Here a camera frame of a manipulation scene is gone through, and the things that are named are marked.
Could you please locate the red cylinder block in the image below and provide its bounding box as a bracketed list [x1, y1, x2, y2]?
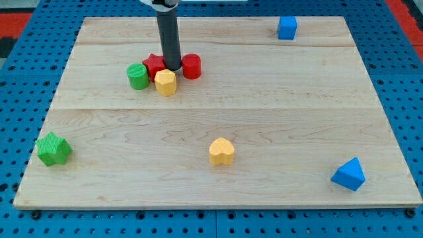
[182, 54, 202, 79]

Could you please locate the light wooden board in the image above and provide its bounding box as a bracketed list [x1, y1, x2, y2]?
[13, 17, 422, 210]

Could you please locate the yellow hexagon block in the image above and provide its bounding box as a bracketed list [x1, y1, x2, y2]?
[155, 69, 177, 97]

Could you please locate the red star block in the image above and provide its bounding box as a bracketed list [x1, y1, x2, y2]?
[142, 54, 167, 82]

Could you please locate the green star block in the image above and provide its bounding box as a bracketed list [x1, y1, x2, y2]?
[36, 132, 73, 167]

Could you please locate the yellow heart block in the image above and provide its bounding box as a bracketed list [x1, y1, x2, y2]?
[209, 138, 235, 166]

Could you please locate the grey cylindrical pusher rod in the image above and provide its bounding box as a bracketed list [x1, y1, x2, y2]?
[157, 8, 182, 71]

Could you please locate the blue triangle block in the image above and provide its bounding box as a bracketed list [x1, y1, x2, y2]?
[330, 157, 366, 191]

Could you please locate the green cylinder block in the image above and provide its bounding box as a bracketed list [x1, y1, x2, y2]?
[126, 63, 149, 90]

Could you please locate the blue cube block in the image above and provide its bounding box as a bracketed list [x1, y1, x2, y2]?
[278, 16, 297, 40]

